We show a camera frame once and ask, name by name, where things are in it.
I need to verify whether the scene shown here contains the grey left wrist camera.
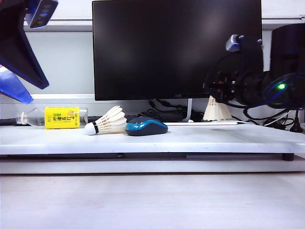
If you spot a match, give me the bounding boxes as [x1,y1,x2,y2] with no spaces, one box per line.
[23,0,59,29]

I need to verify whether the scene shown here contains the black keyboard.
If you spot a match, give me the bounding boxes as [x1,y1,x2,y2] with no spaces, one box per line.
[87,115,139,124]

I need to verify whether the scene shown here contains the white base panel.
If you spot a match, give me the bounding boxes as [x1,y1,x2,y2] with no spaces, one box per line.
[0,159,305,175]

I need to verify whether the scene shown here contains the silver monitor stand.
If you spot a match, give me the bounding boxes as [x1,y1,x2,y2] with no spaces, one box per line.
[166,98,246,126]

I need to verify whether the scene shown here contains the white feather shuttlecock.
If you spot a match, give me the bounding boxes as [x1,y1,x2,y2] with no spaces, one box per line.
[202,94,233,121]
[84,105,128,136]

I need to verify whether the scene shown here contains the black looped cable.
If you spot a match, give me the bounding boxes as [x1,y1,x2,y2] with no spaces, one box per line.
[263,111,296,127]

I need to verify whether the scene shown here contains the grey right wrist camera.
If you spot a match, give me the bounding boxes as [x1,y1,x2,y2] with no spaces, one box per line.
[225,34,246,52]

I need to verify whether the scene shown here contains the black cable bundle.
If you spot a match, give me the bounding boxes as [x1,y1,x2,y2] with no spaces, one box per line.
[138,99,189,121]

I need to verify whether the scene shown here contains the black computer monitor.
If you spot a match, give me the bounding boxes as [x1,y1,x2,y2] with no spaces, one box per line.
[91,0,264,102]

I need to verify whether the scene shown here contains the white raised desk board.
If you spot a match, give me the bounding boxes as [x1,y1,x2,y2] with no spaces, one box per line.
[0,124,305,155]

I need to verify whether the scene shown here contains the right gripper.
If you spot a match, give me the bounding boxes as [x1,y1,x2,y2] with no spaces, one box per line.
[203,53,265,105]

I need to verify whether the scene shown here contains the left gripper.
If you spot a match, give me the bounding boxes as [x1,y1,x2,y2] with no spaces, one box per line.
[0,0,50,90]

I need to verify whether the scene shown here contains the clear bottle yellow label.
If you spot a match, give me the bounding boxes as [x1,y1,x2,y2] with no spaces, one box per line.
[15,106,89,130]

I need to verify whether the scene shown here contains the blue black computer mouse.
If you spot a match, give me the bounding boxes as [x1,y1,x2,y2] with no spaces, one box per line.
[125,116,169,137]

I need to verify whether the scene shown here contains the white cable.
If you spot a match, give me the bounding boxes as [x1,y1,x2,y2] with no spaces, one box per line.
[235,115,289,126]

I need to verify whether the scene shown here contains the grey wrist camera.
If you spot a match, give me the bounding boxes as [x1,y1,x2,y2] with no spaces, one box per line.
[23,0,59,29]
[225,34,246,52]

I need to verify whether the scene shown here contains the black power plug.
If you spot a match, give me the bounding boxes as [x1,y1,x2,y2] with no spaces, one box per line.
[289,109,305,133]

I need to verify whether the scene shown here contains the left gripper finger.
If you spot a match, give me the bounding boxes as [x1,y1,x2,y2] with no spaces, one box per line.
[0,66,33,104]

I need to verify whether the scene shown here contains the grey aluminium partition frame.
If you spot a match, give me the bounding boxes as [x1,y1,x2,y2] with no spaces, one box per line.
[0,15,305,105]

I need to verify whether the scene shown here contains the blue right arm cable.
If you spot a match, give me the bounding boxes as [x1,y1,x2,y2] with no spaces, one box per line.
[243,73,305,120]

